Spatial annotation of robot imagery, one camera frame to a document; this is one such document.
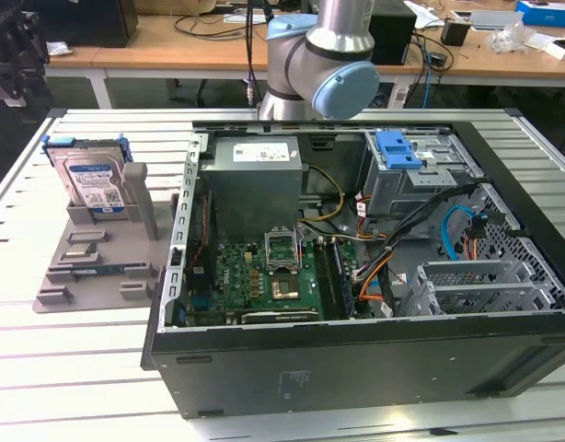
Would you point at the hard disk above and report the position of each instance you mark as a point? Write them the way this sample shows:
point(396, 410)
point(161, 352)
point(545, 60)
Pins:
point(91, 177)

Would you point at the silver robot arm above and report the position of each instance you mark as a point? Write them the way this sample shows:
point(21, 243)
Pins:
point(310, 60)

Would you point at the crumpled white paper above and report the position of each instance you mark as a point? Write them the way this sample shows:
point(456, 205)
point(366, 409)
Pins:
point(59, 48)

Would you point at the large black box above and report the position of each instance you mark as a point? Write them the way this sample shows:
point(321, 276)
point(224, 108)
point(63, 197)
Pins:
point(94, 23)

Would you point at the wooden desk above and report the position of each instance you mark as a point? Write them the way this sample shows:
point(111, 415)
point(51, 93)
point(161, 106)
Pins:
point(172, 50)

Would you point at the silver CPU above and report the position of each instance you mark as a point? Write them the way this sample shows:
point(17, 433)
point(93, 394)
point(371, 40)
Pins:
point(77, 252)

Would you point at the grey parts rack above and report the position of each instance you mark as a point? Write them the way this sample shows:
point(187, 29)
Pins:
point(117, 239)

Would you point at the loose RAM stick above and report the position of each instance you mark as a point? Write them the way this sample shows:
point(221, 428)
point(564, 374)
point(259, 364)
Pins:
point(107, 270)

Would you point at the grey power supply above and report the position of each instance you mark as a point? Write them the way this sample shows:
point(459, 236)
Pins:
point(250, 193)

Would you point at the green motherboard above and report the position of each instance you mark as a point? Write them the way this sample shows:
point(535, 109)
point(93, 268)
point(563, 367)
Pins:
point(236, 271)

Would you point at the CPU socket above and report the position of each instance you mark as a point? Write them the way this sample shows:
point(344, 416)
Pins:
point(284, 287)

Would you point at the black graphics card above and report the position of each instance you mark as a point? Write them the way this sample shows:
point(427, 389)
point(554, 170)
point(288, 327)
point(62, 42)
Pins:
point(278, 317)

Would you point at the black RAM slot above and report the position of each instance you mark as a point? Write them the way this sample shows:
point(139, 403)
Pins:
point(324, 281)

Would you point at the black computer tower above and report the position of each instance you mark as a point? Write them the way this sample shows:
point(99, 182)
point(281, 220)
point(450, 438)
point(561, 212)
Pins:
point(395, 37)

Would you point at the blue plastic drive latch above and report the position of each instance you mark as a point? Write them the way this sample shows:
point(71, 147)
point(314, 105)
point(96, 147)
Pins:
point(397, 152)

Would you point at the installed RAM stick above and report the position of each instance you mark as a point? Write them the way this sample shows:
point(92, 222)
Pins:
point(344, 285)

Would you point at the metal optical drive cage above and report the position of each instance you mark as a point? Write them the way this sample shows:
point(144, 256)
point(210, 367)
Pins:
point(402, 189)

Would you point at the black open PC case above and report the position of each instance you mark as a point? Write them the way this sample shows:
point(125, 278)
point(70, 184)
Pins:
point(356, 368)

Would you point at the flat silver box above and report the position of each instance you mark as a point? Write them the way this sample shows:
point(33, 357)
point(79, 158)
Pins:
point(496, 20)

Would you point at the clear plastic bag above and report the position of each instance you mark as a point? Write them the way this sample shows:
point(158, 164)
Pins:
point(510, 39)

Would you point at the blue cardboard box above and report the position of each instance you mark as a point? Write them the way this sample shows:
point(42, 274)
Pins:
point(549, 11)

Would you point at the small white box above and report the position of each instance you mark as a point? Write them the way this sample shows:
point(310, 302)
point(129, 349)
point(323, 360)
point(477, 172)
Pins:
point(563, 50)

